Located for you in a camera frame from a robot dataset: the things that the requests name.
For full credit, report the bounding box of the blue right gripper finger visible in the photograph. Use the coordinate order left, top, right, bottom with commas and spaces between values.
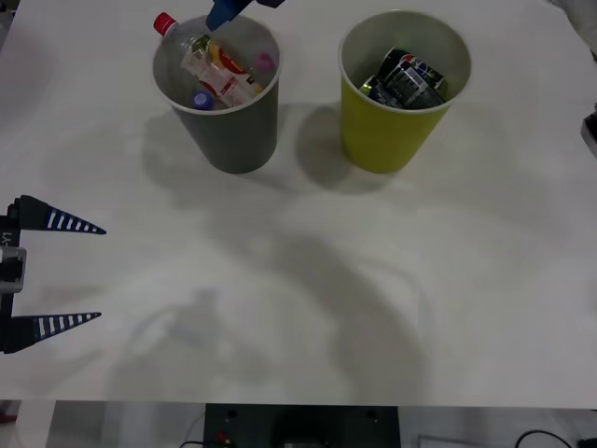
206, 0, 285, 33

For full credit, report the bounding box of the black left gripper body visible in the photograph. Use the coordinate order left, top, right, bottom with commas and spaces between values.
0, 214, 22, 324

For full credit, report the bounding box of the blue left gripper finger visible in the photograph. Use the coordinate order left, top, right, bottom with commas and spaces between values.
0, 311, 103, 355
6, 194, 107, 235

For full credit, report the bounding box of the clear bottle red cap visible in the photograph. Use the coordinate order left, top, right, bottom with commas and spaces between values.
153, 11, 265, 109

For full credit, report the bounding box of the white table leg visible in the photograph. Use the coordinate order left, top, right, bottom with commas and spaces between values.
17, 399, 55, 448

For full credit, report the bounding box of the grey plastic bin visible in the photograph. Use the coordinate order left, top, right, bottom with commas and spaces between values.
151, 13, 283, 176

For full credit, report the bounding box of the yellow-green plastic bin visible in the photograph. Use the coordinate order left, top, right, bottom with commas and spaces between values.
336, 9, 472, 175

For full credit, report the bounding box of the black can blue red print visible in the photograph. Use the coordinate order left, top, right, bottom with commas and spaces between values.
375, 46, 448, 106

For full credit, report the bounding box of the black robot torso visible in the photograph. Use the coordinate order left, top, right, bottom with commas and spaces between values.
203, 403, 400, 448

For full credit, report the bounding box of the black cable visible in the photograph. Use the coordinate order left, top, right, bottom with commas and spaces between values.
516, 428, 577, 448

